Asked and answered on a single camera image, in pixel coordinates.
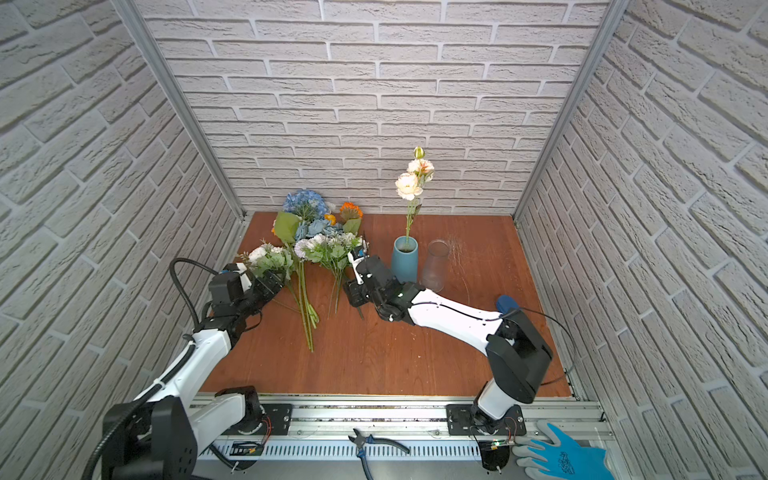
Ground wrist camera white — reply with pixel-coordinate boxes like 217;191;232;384
235;263;252;292
348;251;367;285

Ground orange gerbera flower stem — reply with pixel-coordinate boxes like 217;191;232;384
340;202;364;235

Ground clear ribbed glass vase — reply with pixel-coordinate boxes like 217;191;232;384
419;239;450;293

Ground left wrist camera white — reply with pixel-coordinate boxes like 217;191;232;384
235;263;252;292

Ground blue hydrangea flower stem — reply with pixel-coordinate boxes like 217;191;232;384
282;189;330;222

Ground blue work glove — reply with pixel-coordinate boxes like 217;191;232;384
511;421;614;480

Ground white lilac flower bouquet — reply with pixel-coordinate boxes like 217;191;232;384
294;232;364;313

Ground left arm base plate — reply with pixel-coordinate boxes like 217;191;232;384
224;403;293;437

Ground teal ceramic vase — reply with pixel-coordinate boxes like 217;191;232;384
391;236;418;283

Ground peach rose flower stem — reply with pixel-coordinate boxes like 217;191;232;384
395;146;435;252

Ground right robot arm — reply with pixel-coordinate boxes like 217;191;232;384
344;250;553;435

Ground dusty blue flower stem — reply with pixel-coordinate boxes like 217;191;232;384
294;218;343;241

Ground aluminium rail frame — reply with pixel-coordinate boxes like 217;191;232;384
179;392;619;463

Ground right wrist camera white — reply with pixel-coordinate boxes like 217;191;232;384
348;251;367;285

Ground white pink flower bunch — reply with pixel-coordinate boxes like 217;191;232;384
238;243;320;352

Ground black handled pliers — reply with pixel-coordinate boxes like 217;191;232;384
348;428;412;480

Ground blue spray bottle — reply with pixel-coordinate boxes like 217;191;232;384
495;295;520;315

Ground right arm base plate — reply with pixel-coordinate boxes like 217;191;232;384
446;404;527;437

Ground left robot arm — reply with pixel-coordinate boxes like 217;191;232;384
82;264;287;479

